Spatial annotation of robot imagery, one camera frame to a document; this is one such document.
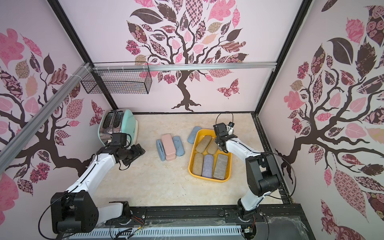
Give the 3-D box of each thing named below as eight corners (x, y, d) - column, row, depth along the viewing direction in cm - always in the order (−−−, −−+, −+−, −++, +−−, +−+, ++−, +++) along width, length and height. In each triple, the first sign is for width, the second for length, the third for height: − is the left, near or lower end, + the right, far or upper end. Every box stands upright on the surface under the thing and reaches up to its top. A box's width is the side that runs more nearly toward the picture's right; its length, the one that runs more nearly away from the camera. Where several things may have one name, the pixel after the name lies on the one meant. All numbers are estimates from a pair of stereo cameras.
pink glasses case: (166, 162, 94) (165, 159, 90) (161, 139, 106) (160, 135, 102) (178, 159, 96) (177, 155, 92) (172, 136, 108) (171, 132, 103)
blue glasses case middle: (176, 157, 96) (176, 154, 93) (172, 140, 105) (171, 136, 102) (185, 155, 98) (185, 152, 94) (180, 138, 107) (180, 134, 103)
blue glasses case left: (161, 162, 94) (159, 158, 90) (156, 144, 103) (155, 140, 99) (167, 160, 95) (166, 155, 91) (162, 142, 104) (161, 138, 100)
